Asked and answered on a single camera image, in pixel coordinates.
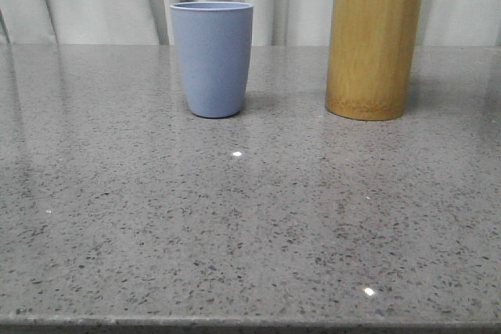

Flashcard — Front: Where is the blue plastic cup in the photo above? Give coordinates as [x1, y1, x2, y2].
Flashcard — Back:
[170, 2, 254, 118]

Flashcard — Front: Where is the bamboo wooden cup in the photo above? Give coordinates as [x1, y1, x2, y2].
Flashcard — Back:
[326, 0, 422, 120]

